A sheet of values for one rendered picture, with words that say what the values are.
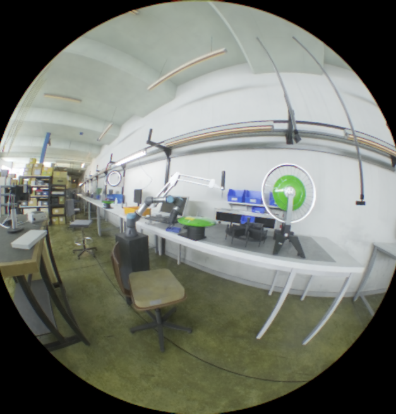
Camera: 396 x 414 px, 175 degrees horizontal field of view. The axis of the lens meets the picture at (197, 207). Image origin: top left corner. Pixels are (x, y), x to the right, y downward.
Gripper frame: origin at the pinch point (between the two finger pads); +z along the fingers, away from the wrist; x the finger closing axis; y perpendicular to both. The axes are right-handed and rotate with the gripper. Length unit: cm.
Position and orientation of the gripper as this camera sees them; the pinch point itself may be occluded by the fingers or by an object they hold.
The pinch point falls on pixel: (169, 229)
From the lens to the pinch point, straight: 126.6
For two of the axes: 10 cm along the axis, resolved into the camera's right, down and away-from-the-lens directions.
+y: -5.2, -4.5, -7.2
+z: -3.6, 8.9, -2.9
